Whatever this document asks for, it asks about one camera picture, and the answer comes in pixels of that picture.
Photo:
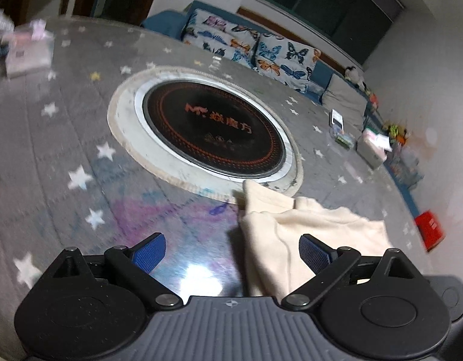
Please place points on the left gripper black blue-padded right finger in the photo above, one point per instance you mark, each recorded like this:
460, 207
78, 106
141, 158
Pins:
345, 280

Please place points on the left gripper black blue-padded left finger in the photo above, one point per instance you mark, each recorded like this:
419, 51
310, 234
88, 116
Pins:
119, 279

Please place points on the cream sweatshirt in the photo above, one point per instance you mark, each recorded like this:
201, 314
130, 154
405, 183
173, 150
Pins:
289, 240

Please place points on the red plastic stool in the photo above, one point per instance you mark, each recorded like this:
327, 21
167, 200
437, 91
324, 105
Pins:
430, 229

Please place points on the grey star-patterned table cover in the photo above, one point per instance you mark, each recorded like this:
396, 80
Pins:
79, 166

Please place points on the white tissue box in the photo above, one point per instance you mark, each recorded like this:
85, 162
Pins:
373, 148

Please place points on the clear plastic storage bin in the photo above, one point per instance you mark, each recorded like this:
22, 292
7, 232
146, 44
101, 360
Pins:
404, 165

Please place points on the small white card box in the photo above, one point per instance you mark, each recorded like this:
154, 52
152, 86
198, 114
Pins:
336, 120

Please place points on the yellow orange plush toys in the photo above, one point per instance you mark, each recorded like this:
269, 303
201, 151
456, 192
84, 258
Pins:
397, 134

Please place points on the round black induction cooktop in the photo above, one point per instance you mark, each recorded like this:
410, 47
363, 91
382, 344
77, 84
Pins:
214, 127

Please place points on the blue sofa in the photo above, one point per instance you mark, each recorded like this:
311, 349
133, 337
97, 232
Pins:
172, 23

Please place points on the grey plain cushion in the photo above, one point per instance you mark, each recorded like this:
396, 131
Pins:
345, 99

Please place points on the black white plush toy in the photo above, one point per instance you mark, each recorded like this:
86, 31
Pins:
355, 78

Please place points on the right butterfly pillow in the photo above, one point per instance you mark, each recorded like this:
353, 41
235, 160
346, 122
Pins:
291, 63

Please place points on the butterfly pillow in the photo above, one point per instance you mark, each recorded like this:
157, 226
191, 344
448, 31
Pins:
291, 63
221, 37

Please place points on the left butterfly pillow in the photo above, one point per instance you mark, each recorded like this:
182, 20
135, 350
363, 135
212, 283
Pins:
221, 37

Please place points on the pink tissue pack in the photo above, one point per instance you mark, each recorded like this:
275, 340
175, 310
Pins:
30, 49

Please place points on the dark window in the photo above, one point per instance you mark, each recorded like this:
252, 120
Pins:
355, 26

